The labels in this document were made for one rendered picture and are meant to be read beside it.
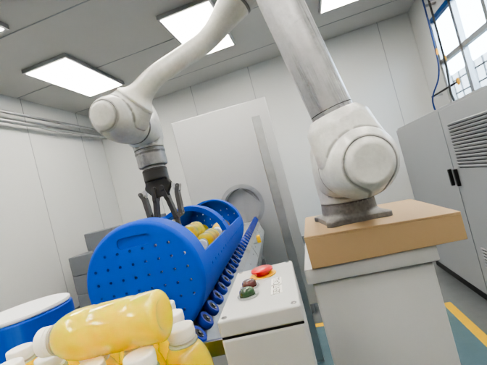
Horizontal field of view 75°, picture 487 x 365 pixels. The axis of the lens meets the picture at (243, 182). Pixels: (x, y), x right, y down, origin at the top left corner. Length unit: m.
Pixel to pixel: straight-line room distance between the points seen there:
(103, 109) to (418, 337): 0.93
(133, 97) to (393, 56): 5.65
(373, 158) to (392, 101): 5.37
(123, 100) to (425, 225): 0.78
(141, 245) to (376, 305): 0.60
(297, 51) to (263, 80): 5.27
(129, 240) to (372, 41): 5.81
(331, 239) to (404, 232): 0.17
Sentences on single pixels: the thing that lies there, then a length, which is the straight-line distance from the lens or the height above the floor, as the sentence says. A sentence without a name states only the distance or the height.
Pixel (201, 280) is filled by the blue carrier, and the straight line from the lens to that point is 0.75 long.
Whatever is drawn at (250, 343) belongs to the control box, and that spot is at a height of 1.07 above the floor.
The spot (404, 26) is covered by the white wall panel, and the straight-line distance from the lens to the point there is 6.44.
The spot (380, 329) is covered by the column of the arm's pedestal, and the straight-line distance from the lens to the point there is 0.94.
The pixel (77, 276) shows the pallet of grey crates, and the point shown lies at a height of 0.66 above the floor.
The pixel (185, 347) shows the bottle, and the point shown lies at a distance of 0.48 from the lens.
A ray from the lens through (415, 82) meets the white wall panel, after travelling 6.19.
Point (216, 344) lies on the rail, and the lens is 0.67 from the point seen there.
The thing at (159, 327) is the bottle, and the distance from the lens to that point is 0.45.
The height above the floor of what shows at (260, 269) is 1.11.
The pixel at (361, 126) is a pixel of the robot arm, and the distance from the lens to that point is 0.72.
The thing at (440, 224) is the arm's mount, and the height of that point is 1.04.
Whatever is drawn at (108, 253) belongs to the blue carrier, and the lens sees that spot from 0.81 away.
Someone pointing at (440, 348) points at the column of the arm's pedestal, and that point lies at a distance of 0.99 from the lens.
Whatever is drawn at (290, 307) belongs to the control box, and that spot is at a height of 1.10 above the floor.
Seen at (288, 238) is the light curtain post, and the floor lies 0.85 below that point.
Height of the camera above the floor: 1.24
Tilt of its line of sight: 1 degrees up
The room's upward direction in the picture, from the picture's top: 15 degrees counter-clockwise
